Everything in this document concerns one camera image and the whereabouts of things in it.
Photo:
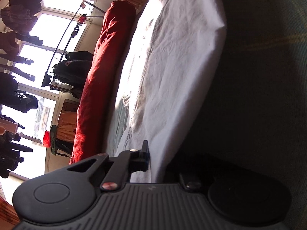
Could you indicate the dark jacket with badge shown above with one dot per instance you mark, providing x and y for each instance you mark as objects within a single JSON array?
[{"x": 72, "y": 73}]

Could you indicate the brown hanging hoodie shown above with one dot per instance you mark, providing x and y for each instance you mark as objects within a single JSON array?
[{"x": 9, "y": 43}]

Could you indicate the black jacket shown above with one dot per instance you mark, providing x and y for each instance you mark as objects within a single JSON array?
[{"x": 80, "y": 55}]

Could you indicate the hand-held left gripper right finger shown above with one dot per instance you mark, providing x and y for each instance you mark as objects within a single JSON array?
[{"x": 189, "y": 181}]

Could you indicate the white cylindrical object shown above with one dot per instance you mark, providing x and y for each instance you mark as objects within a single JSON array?
[{"x": 8, "y": 125}]

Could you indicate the green plaid bed blanket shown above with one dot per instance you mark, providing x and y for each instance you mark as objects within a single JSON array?
[{"x": 263, "y": 76}]

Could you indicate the dark socks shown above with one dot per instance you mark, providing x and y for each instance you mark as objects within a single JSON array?
[{"x": 75, "y": 31}]

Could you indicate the wooden cabinet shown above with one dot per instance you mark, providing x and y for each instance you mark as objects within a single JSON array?
[{"x": 70, "y": 105}]

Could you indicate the dark hanging clothes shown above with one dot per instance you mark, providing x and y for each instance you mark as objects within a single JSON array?
[{"x": 9, "y": 148}]

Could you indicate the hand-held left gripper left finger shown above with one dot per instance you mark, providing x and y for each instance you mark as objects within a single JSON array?
[{"x": 144, "y": 152}]

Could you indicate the green box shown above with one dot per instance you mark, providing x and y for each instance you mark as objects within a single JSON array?
[{"x": 54, "y": 137}]

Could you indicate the metal clothes drying rack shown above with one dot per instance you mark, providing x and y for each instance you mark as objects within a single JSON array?
[{"x": 67, "y": 40}]

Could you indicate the white printed t-shirt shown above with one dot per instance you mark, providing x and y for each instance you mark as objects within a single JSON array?
[{"x": 172, "y": 76}]

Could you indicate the dark hanging hooded jacket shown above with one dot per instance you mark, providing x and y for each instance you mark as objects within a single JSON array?
[{"x": 19, "y": 12}]

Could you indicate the red duvet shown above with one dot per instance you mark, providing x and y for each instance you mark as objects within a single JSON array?
[{"x": 100, "y": 76}]

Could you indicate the red plastic basin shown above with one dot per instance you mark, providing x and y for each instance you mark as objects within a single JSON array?
[{"x": 46, "y": 139}]

